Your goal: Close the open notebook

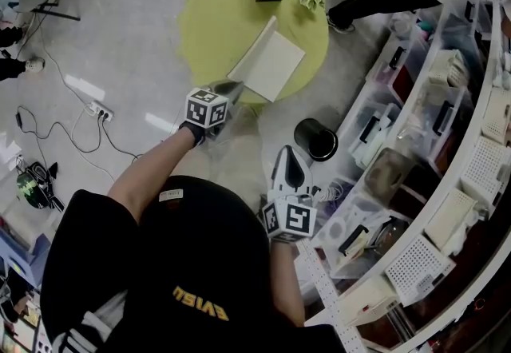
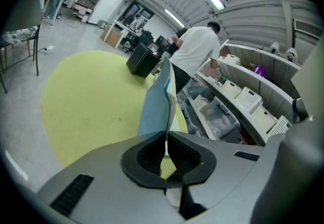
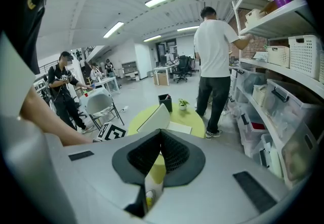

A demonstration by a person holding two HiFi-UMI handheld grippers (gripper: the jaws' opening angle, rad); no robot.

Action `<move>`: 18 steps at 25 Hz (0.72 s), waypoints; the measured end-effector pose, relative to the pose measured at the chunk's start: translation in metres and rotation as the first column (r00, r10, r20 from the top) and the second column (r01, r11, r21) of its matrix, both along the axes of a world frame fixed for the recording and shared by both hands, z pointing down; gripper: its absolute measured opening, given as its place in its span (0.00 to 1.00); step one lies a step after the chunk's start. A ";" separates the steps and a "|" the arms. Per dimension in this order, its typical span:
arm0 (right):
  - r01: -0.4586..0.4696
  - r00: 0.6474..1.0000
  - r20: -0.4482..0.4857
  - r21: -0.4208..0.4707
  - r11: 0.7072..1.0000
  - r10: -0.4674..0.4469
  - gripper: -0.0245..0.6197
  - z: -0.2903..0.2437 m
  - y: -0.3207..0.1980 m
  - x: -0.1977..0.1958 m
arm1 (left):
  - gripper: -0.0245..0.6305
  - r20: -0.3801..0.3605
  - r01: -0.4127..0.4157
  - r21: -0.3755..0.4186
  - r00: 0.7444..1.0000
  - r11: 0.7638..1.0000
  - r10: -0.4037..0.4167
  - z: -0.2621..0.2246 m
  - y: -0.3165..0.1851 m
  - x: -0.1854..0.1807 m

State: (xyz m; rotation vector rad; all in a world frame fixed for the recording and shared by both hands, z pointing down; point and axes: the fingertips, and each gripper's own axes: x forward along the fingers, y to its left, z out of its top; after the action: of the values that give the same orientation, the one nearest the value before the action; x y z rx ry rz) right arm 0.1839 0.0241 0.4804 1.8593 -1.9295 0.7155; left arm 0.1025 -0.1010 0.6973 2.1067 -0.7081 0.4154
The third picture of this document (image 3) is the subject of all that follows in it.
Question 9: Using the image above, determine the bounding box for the cream perforated plastic basket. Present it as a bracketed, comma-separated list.
[318, 50, 324, 84]
[267, 45, 291, 68]
[245, 9, 265, 25]
[252, 84, 269, 107]

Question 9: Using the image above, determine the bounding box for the white folding chair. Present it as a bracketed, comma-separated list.
[85, 92, 125, 131]

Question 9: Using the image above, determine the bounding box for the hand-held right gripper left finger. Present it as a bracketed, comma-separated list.
[47, 128, 163, 224]

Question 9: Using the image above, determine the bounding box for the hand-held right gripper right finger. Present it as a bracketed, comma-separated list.
[149, 129, 289, 224]

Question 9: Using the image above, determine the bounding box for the person's black shirt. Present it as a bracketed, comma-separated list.
[4, 0, 50, 76]

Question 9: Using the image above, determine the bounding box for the black square pen holder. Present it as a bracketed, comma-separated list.
[157, 93, 173, 113]

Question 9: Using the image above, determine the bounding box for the cardboard box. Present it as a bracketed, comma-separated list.
[153, 73, 170, 86]

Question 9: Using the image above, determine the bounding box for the row of clear storage bins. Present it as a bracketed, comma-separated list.
[229, 65, 324, 191]

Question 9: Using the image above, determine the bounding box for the round table with pale cloth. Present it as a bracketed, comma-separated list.
[78, 88, 112, 112]

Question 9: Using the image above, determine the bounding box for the white metal shelf rack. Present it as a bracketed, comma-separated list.
[231, 0, 324, 193]

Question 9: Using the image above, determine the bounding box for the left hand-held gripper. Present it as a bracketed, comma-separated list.
[93, 121, 127, 142]

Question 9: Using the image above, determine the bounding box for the person's left forearm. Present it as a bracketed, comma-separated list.
[20, 86, 93, 146]

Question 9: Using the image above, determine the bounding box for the white perforated plastic basket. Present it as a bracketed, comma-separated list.
[288, 34, 324, 80]

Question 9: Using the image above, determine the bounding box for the small potted plant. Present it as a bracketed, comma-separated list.
[178, 98, 190, 111]

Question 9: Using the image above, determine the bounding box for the round table with green cloth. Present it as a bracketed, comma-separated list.
[127, 102, 206, 185]

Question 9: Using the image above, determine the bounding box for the black office chair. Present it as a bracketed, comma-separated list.
[173, 55, 193, 84]

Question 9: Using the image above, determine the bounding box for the blue-covered paper notebook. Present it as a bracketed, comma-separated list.
[136, 103, 193, 135]

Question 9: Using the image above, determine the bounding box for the white desk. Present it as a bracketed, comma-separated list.
[97, 77, 121, 95]
[153, 62, 178, 86]

